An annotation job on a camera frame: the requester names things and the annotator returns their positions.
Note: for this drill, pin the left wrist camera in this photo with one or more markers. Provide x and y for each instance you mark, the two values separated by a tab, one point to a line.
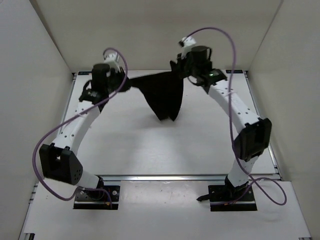
112	59

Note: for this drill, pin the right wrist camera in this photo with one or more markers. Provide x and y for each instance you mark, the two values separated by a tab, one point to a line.
186	44

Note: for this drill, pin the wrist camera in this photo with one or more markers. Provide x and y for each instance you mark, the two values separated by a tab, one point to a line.
112	59
186	44

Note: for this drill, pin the left blue corner label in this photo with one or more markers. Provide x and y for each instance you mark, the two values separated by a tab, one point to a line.
84	73

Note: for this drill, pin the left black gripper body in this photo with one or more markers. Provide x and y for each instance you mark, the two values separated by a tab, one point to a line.
116	81

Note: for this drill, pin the right blue corner label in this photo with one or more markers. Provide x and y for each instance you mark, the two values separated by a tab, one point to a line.
236	71

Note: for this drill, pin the blue corner label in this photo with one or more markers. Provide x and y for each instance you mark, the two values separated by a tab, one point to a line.
236	71
84	73

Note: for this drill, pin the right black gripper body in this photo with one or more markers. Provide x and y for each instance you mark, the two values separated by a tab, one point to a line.
187	68

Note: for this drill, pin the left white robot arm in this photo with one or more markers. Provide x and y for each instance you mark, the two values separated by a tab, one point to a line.
59	159

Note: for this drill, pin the black skirt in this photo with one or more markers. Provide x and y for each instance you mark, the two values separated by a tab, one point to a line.
163	92

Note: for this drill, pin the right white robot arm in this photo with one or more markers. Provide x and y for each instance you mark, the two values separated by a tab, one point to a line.
253	131

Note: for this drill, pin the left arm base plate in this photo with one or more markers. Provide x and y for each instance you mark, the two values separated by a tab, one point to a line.
98	200

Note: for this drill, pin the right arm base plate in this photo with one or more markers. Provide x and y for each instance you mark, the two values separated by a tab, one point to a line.
227	198

